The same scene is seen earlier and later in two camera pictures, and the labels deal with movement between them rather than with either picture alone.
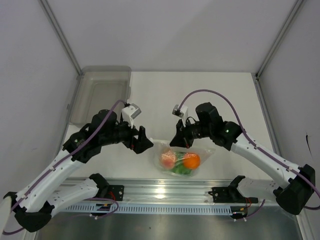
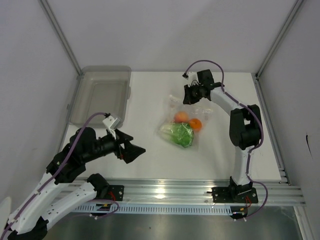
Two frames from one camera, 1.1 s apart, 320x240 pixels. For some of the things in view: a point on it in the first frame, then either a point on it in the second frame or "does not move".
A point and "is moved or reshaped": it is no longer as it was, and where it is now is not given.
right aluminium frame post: [294, 12] does not move
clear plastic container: [99, 88] does not move
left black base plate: [116, 192] does not move
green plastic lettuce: [180, 168] -> [181, 133]
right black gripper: [182, 139] -> [188, 99]
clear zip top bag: [181, 161] -> [184, 124]
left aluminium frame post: [56, 26] does not move
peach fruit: [168, 159] -> [181, 116]
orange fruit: [191, 160] is moved or reshaped
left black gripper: [143, 142] -> [131, 151]
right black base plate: [230, 195] does not move
